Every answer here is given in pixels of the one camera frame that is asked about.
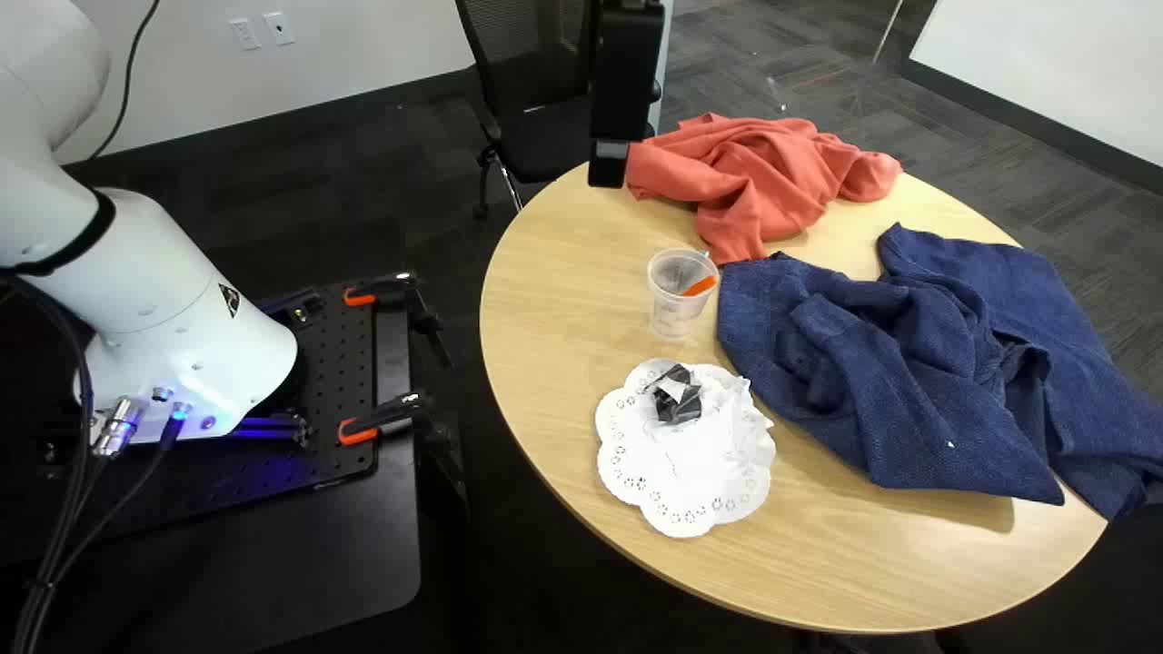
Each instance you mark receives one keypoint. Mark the orange and grey pen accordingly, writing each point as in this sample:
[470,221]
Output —
[701,288]

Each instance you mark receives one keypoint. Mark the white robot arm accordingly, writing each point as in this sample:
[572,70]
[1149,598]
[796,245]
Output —
[159,303]

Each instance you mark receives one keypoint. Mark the clear plastic cup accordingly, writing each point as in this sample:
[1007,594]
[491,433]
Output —
[675,319]

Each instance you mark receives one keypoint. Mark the black crumpled foil wrapper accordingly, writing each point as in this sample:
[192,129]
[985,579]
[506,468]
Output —
[675,393]

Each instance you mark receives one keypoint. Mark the white paper doily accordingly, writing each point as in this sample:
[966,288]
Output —
[704,479]

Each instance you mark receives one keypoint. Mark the orange black clamp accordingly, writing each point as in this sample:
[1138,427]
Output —
[368,291]
[376,418]

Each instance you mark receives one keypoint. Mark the orange cloth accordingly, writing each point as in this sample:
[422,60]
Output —
[750,185]

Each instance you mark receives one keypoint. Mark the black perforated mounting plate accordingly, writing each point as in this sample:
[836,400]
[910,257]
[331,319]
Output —
[342,366]

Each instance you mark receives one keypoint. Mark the black upright box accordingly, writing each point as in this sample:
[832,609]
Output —
[626,84]

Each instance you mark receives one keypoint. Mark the black office chair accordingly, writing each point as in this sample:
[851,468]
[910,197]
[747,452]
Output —
[527,84]

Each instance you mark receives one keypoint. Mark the blue cloth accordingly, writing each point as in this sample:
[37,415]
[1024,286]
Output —
[921,366]

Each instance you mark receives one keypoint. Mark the black cart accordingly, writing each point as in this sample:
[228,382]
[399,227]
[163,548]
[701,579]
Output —
[278,556]

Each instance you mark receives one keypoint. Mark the white wall outlet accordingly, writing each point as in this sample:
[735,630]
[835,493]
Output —
[249,34]
[278,26]

